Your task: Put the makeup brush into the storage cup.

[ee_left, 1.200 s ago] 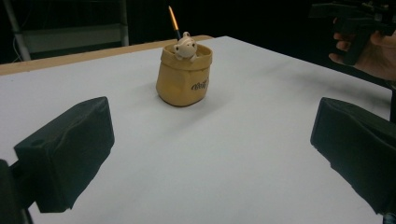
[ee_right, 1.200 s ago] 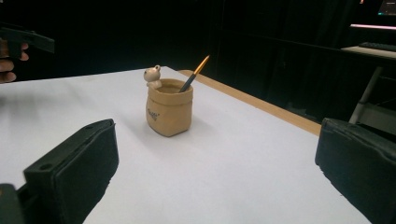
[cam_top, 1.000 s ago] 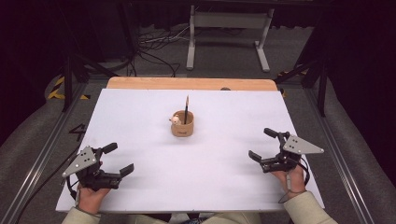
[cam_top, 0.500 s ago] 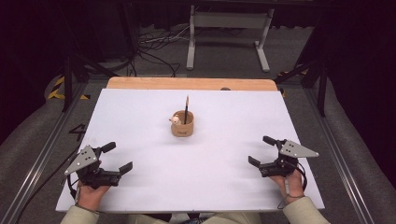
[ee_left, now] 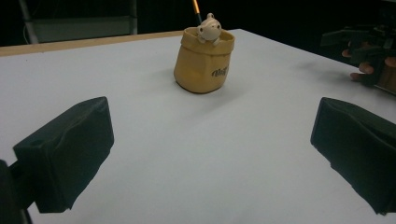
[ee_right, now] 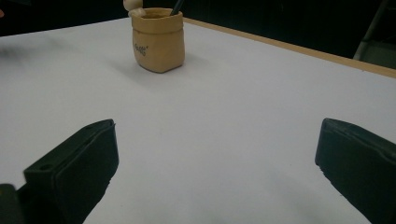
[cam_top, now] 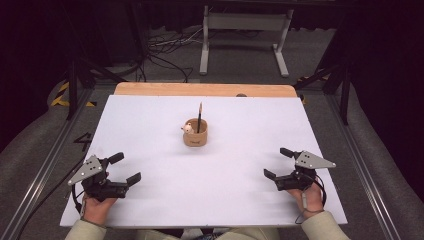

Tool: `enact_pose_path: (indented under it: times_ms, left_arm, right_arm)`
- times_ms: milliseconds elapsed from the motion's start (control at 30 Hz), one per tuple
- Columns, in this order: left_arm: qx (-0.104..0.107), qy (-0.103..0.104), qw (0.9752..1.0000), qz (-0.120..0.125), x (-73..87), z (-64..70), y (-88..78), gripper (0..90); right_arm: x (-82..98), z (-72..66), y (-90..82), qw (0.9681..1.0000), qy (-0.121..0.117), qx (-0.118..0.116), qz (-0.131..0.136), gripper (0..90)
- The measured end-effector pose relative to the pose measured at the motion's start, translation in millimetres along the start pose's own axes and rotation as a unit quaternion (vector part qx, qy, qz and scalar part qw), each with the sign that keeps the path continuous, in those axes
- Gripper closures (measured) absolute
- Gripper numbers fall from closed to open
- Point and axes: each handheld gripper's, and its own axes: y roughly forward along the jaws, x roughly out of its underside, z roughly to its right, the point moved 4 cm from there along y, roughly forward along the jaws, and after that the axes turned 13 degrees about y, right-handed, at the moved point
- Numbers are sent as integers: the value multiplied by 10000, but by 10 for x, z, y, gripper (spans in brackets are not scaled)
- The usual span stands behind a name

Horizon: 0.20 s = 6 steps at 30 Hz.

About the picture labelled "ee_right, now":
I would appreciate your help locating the black pen with gold tip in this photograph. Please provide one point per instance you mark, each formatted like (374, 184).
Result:
(176, 6)

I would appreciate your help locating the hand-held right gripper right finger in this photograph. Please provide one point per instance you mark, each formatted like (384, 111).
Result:
(361, 165)

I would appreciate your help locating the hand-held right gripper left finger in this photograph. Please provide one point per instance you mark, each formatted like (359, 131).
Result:
(77, 174)

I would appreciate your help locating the tan pen holder with figurine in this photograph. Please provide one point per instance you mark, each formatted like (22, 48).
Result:
(158, 43)

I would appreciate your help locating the white metal stand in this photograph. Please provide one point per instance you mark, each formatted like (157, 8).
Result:
(375, 40)

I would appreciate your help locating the white table mat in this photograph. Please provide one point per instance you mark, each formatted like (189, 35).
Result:
(218, 118)

